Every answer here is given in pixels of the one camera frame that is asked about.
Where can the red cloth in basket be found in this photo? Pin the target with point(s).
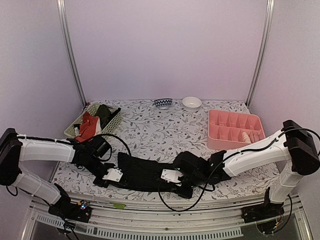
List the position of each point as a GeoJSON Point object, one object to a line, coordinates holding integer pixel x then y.
{"type": "Point", "coordinates": [89, 128]}

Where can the small white bowl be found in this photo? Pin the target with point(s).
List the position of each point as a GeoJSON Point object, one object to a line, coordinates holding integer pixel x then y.
{"type": "Point", "coordinates": [191, 104]}

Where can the blue white zigzag bowl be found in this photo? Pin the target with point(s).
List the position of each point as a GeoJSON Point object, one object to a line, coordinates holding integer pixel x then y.
{"type": "Point", "coordinates": [163, 103]}

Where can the dark green cloth in basket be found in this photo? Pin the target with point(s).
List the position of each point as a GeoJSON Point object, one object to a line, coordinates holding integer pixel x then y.
{"type": "Point", "coordinates": [103, 112]}

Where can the right aluminium frame post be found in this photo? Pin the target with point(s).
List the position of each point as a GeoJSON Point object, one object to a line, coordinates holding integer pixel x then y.
{"type": "Point", "coordinates": [270, 4]}

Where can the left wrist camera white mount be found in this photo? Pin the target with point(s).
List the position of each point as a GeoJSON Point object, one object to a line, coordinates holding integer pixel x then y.
{"type": "Point", "coordinates": [113, 174]}

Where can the left aluminium frame post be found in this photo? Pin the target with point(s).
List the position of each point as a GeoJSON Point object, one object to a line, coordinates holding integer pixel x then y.
{"type": "Point", "coordinates": [62, 13]}

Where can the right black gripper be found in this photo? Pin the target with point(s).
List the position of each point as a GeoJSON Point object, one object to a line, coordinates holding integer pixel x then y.
{"type": "Point", "coordinates": [186, 194]}

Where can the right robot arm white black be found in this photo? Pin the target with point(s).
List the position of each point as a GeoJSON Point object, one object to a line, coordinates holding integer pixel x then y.
{"type": "Point", "coordinates": [292, 144]}

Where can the black striped underwear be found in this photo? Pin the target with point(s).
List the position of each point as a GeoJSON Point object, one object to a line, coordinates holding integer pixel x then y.
{"type": "Point", "coordinates": [143, 175]}

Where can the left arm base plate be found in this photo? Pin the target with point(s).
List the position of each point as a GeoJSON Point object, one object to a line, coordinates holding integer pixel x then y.
{"type": "Point", "coordinates": [71, 211]}

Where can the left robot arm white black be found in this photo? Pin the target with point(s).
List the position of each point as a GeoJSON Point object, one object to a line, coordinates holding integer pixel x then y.
{"type": "Point", "coordinates": [17, 148]}

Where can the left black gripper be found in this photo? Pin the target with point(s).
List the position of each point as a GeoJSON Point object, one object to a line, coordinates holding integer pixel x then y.
{"type": "Point", "coordinates": [102, 184]}

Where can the front aluminium rail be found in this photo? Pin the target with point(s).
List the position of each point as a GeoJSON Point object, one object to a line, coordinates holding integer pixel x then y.
{"type": "Point", "coordinates": [151, 220]}

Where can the pink divided organizer tray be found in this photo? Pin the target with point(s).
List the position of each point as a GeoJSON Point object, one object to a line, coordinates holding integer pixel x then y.
{"type": "Point", "coordinates": [224, 129]}

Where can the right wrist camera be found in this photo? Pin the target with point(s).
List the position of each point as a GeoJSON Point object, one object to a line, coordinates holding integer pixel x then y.
{"type": "Point", "coordinates": [171, 176]}

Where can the aluminium frame post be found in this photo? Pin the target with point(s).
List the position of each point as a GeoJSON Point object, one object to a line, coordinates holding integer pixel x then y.
{"type": "Point", "coordinates": [62, 13]}
{"type": "Point", "coordinates": [270, 4]}

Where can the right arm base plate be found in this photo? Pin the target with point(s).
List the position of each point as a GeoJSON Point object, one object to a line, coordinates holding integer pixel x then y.
{"type": "Point", "coordinates": [261, 212]}

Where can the rolled beige cloth in tray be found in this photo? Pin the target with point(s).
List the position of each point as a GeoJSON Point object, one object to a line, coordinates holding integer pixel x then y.
{"type": "Point", "coordinates": [246, 138]}

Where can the green tape piece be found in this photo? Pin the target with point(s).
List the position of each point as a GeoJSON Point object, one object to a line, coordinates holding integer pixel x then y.
{"type": "Point", "coordinates": [120, 206]}

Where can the beige perforated plastic basket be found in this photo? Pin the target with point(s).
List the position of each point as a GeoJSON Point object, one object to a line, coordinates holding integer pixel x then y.
{"type": "Point", "coordinates": [114, 119]}

